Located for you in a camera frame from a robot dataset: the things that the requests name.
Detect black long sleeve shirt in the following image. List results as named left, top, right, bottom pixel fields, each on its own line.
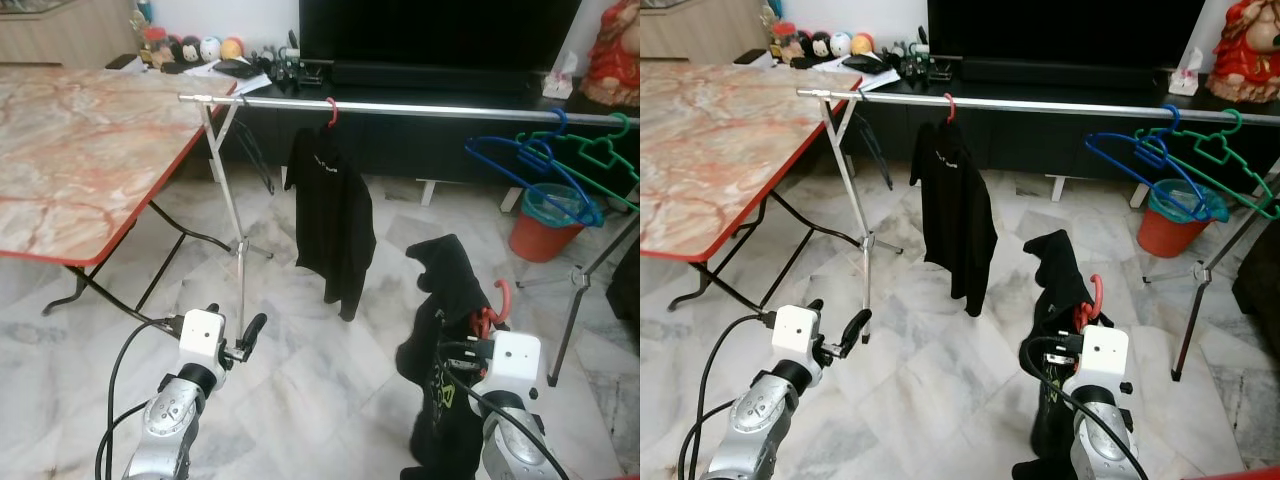
left=908, top=120, right=999, bottom=317
left=284, top=125, right=378, bottom=322

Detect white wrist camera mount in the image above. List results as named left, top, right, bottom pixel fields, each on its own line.
left=1078, top=324, right=1131, bottom=393
left=178, top=308, right=225, bottom=363
left=770, top=305, right=823, bottom=361
left=487, top=330, right=543, bottom=393

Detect marble top folding table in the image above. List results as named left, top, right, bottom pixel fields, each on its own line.
left=640, top=62, right=901, bottom=313
left=0, top=65, right=273, bottom=317

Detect black television console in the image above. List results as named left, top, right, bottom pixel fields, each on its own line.
left=790, top=65, right=1280, bottom=206
left=160, top=70, right=640, bottom=209

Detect black and green gadgets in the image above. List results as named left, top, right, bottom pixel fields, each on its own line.
left=893, top=40, right=959, bottom=83
left=262, top=45, right=331, bottom=89

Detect red bin teal liner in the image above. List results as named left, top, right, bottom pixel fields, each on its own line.
left=1136, top=178, right=1229, bottom=259
left=508, top=183, right=606, bottom=264

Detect white papers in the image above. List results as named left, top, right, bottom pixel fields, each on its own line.
left=185, top=62, right=273, bottom=99
left=815, top=58, right=901, bottom=93

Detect black garment green print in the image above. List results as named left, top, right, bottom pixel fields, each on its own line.
left=1012, top=230, right=1113, bottom=480
left=395, top=234, right=513, bottom=480

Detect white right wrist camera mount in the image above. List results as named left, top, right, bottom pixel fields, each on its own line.
left=487, top=330, right=543, bottom=393
left=1078, top=324, right=1131, bottom=393

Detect red figurine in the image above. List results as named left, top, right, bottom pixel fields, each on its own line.
left=580, top=0, right=640, bottom=108
left=1205, top=0, right=1280, bottom=104

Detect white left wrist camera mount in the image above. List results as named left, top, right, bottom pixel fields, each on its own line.
left=770, top=305, right=823, bottom=361
left=178, top=308, right=225, bottom=363

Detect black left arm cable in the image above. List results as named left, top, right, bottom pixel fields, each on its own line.
left=95, top=315, right=186, bottom=480
left=678, top=312, right=781, bottom=480

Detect white tissue box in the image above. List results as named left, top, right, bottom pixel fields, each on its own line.
left=545, top=50, right=581, bottom=99
left=1168, top=45, right=1204, bottom=97

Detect black television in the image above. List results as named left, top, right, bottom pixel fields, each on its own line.
left=927, top=0, right=1206, bottom=61
left=298, top=0, right=583, bottom=65

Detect light wooden cabinet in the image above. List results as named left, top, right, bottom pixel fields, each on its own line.
left=640, top=0, right=769, bottom=65
left=0, top=0, right=136, bottom=69

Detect thin black wire hanger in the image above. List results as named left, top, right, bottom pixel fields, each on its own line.
left=850, top=92, right=896, bottom=191
left=225, top=95, right=276, bottom=196

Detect green plastic hanger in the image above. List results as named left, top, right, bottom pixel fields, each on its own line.
left=1135, top=108, right=1280, bottom=221
left=517, top=112, right=640, bottom=213

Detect steel clothes rack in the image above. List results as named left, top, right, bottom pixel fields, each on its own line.
left=178, top=92, right=640, bottom=388
left=797, top=88, right=1280, bottom=383

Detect blue plastic hanger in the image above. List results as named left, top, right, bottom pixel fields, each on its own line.
left=465, top=108, right=606, bottom=228
left=1084, top=104, right=1216, bottom=223

